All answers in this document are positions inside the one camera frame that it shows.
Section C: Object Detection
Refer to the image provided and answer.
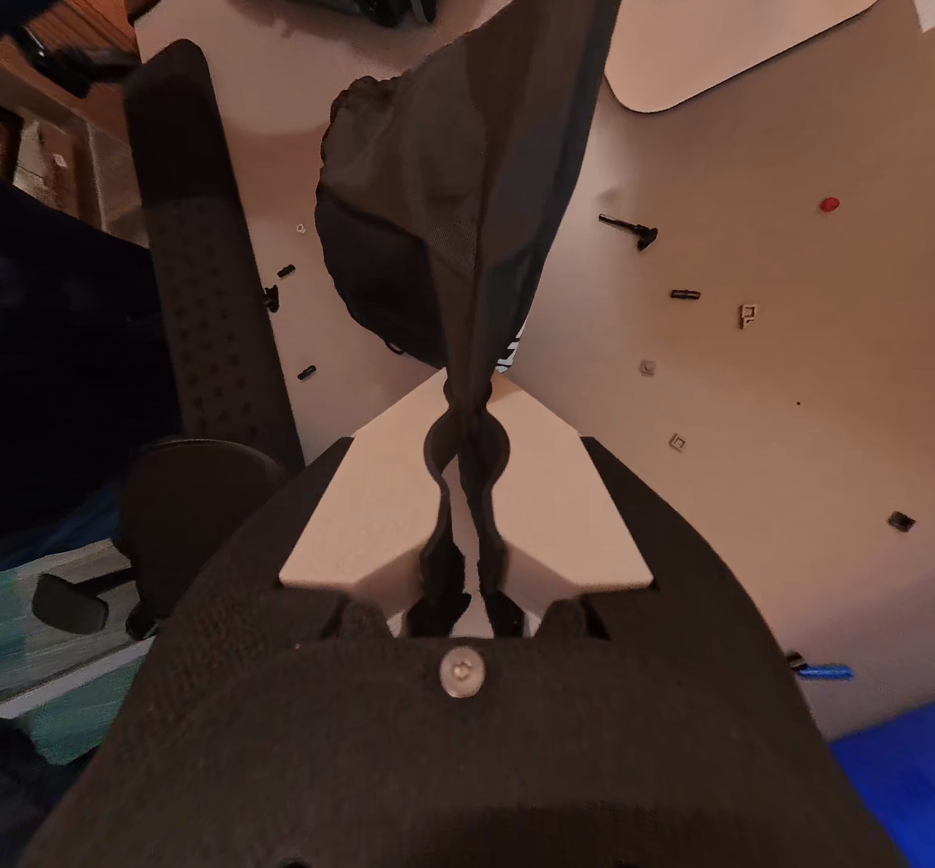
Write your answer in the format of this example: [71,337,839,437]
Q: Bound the black drawstring bag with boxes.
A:
[314,0,640,402]

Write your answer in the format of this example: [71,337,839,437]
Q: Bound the person's dark jacket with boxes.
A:
[0,182,184,533]

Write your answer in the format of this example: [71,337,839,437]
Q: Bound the black perforated chair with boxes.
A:
[120,39,304,475]

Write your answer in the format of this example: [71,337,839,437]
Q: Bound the blue plastic bin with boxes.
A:
[829,703,935,868]

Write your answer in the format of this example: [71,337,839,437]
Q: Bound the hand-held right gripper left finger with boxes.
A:
[278,370,468,621]

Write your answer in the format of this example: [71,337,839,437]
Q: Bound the white stand base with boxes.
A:
[605,0,899,113]

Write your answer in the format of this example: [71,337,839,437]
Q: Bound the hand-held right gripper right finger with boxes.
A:
[475,375,656,621]

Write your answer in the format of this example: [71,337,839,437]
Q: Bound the black axle piece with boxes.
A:
[598,213,660,253]

